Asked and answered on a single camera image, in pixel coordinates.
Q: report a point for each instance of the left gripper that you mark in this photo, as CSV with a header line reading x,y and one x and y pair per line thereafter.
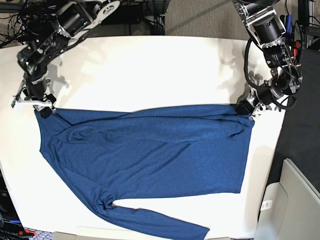
x,y
253,102

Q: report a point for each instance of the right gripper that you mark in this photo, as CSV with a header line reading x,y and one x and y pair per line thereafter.
x,y
36,95

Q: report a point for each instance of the blue long-sleeve shirt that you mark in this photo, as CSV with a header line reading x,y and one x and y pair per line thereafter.
x,y
169,152

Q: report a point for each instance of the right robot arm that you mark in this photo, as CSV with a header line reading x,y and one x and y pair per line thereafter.
x,y
53,27

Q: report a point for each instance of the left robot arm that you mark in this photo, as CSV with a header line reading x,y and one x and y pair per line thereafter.
x,y
269,34

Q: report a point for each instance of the red clamp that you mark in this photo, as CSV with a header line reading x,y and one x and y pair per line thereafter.
x,y
297,49

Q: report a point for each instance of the white barcode tag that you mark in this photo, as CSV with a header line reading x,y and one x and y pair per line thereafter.
x,y
266,205

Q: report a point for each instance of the grey plastic bin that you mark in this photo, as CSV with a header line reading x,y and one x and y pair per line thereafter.
x,y
295,212

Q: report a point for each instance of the black box with label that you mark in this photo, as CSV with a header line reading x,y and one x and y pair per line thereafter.
x,y
9,226

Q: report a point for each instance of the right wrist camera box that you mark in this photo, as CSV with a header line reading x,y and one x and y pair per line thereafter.
x,y
14,100

